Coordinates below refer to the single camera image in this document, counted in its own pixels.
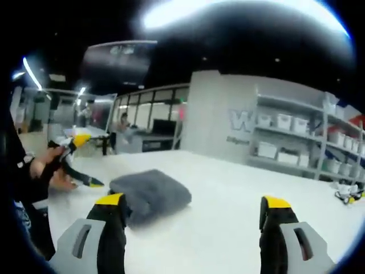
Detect pink-tipped pole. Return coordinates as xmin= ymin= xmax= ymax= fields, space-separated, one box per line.
xmin=177 ymin=104 xmax=188 ymax=149

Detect person's left hand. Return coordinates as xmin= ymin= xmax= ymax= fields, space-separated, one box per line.
xmin=30 ymin=147 xmax=78 ymax=191

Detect long ceiling light strip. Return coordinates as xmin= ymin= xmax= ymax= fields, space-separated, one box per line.
xmin=142 ymin=0 xmax=229 ymax=29

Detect yellow black spare grippers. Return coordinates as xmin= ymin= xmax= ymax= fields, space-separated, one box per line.
xmin=335 ymin=184 xmax=364 ymax=205

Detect dark overhead screen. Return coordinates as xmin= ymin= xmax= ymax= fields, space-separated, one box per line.
xmin=81 ymin=41 xmax=158 ymax=86

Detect dark flat monitor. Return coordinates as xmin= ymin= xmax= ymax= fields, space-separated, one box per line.
xmin=152 ymin=119 xmax=176 ymax=135

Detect row of white storage boxes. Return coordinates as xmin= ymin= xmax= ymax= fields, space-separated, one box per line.
xmin=256 ymin=105 xmax=365 ymax=178

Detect grey towel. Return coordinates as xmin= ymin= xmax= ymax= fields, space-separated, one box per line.
xmin=109 ymin=168 xmax=192 ymax=229

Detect grey metal shelf unit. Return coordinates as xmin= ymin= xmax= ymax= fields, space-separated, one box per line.
xmin=248 ymin=85 xmax=365 ymax=183

